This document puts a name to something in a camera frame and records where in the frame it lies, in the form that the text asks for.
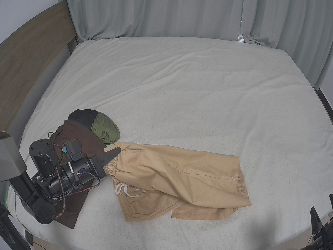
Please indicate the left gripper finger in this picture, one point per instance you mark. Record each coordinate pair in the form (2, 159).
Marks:
(110, 155)

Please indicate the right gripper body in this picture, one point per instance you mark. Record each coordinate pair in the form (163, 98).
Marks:
(325, 234)

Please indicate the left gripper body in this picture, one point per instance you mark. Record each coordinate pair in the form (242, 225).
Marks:
(83, 169)

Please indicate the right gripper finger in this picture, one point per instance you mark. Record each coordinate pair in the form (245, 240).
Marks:
(316, 221)
(331, 203)

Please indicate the tan shorts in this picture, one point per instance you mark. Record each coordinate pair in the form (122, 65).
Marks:
(182, 176)

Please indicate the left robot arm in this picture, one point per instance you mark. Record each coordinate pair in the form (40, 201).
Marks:
(41, 152)

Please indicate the bed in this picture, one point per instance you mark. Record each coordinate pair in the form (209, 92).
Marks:
(195, 100)

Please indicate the green garment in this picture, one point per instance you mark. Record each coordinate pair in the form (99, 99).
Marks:
(106, 129)

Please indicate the dark brown garment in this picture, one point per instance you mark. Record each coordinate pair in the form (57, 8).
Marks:
(83, 137)

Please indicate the black garment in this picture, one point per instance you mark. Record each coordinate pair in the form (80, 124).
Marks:
(82, 117)

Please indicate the grey-green curtain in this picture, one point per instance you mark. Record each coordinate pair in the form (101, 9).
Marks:
(156, 9)
(286, 14)

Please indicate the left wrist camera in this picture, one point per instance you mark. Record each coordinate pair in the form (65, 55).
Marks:
(74, 148)

